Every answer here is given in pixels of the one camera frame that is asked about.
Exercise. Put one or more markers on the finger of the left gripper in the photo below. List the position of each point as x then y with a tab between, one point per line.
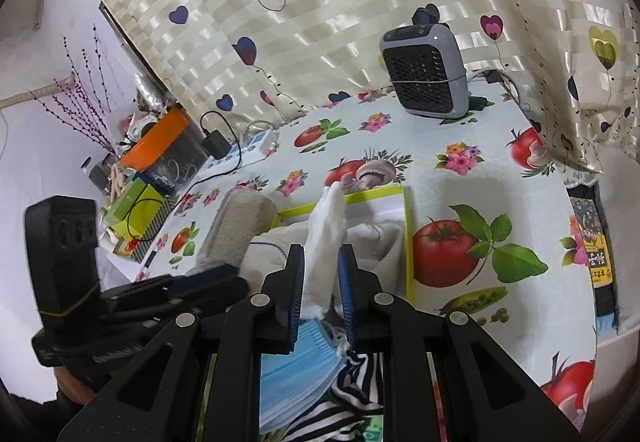
215	289

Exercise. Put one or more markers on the vegetable print tablecloth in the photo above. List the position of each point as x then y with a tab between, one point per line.
489	225

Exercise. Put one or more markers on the heart print curtain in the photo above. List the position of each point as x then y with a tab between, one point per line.
574	63

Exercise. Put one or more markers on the black charger plug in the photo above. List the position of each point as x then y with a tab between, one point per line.
216	145

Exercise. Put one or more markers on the purple decorative twigs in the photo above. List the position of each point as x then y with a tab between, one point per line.
81	101

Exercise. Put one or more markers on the blue face masks stack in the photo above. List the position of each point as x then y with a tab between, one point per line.
289	384

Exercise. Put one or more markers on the dark green flat box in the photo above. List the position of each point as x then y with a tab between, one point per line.
118	209

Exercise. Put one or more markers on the chevron pattern tray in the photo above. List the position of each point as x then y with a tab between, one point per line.
136	248

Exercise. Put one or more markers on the white power strip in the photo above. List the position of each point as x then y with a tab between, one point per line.
259	147

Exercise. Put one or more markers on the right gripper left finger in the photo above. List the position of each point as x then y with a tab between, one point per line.
199	378

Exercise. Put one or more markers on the wooden jointed mannequin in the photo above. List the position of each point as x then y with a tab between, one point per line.
118	181

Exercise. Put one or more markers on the clear bag of beige cloth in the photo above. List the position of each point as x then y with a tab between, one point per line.
244	214

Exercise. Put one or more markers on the lime green shallow box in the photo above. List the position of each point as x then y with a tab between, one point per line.
370	207

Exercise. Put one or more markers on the white grey sock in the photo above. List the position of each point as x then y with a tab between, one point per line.
378	249

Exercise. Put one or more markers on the orange lid storage bin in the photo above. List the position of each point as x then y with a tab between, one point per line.
169	154

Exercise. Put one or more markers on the black white striped cloth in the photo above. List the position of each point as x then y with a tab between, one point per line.
351	410

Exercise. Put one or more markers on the person's left hand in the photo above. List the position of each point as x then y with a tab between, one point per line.
72	387

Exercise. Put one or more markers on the small grey fan heater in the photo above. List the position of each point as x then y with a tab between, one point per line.
424	63

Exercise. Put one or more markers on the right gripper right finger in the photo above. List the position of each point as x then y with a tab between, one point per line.
444	377

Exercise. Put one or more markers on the yellow green tissue box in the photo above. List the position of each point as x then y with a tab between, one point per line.
139	218

